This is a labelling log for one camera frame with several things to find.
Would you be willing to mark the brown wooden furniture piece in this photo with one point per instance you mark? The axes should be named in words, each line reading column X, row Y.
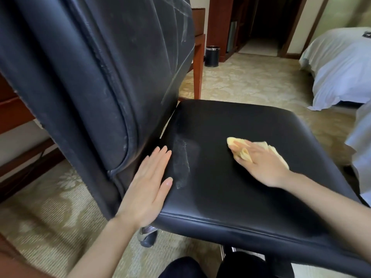
column 14, row 260

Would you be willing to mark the yellow cleaning cloth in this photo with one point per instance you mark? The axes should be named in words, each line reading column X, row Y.
column 245, row 154

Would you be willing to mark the person's left middle finger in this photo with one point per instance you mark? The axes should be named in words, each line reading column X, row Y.
column 158, row 163

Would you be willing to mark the black leather office chair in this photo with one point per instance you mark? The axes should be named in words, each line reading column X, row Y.
column 237, row 199

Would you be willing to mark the person's right forearm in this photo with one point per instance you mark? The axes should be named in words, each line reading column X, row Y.
column 330, row 211

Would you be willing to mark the brown wooden chair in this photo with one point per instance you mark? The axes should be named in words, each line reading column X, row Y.
column 198, row 54

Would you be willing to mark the person's left thumb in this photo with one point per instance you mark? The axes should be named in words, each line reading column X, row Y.
column 163, row 192

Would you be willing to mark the person's right fingers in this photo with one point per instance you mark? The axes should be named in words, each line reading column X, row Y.
column 240, row 147

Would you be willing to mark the person's left forearm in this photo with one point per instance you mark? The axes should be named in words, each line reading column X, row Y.
column 101, row 248

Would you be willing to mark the black waste bin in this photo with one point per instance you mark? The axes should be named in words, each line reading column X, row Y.
column 212, row 57

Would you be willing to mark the bed with white linen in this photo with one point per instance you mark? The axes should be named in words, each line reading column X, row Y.
column 339, row 63

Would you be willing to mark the brown wooden door frame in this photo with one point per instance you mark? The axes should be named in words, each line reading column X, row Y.
column 292, row 28

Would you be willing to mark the person's right hand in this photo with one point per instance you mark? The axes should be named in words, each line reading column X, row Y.
column 263, row 167

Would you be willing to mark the person's right leg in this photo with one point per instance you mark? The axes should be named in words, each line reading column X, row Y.
column 249, row 267

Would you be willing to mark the brown wooden wardrobe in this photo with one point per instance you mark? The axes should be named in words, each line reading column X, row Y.
column 217, row 23

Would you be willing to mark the person's left hand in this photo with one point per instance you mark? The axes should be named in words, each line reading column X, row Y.
column 145, row 193

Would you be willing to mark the person's leg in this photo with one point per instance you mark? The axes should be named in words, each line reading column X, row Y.
column 182, row 269
column 249, row 267

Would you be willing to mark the brown wooden desk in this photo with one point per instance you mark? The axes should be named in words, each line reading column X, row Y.
column 14, row 112

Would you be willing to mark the white bed sheet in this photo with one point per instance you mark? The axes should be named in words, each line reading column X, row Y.
column 361, row 147

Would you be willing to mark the person's left little finger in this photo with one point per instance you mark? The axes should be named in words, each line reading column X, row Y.
column 142, row 169

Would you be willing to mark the small black object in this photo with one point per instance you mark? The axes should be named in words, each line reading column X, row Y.
column 367, row 34

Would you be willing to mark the person's left leg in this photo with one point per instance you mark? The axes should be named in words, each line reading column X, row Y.
column 182, row 269

